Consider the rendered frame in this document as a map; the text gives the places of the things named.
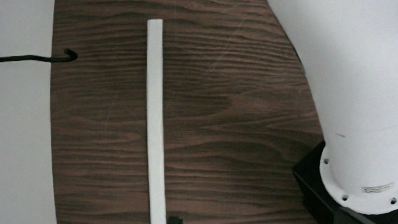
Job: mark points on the black hook tip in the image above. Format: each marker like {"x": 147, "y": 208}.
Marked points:
{"x": 70, "y": 52}

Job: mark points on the light grey wall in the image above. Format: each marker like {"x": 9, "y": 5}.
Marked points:
{"x": 26, "y": 181}

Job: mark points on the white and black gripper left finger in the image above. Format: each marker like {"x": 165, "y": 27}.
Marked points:
{"x": 174, "y": 220}

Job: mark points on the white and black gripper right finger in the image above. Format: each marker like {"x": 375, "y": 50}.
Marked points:
{"x": 345, "y": 215}

